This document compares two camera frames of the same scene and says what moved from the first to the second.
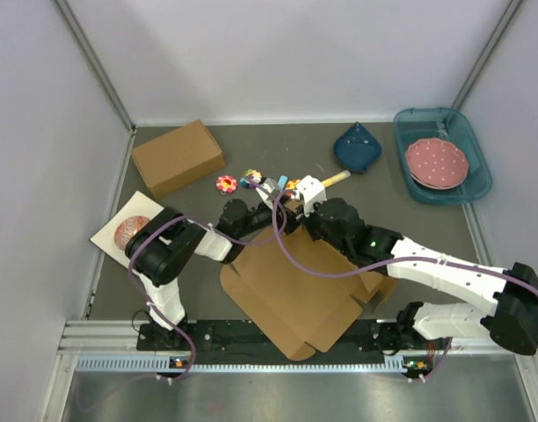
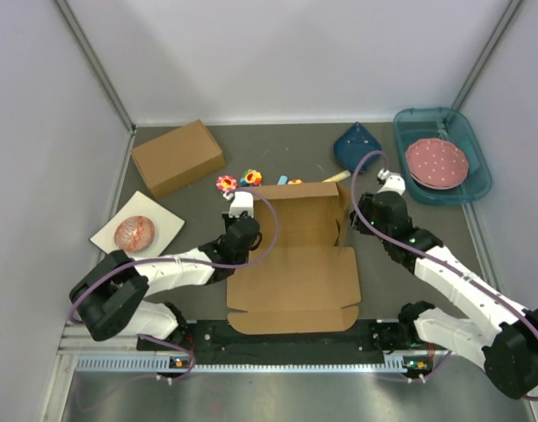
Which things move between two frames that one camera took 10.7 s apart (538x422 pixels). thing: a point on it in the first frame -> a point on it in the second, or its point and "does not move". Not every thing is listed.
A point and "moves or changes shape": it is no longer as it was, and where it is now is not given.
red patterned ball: (126, 228) does not move
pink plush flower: (227, 184) does not move
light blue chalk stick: (282, 181) does not move
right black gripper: (308, 221) -> (366, 205)
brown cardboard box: (306, 309) moves or changes shape
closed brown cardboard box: (178, 161) does not move
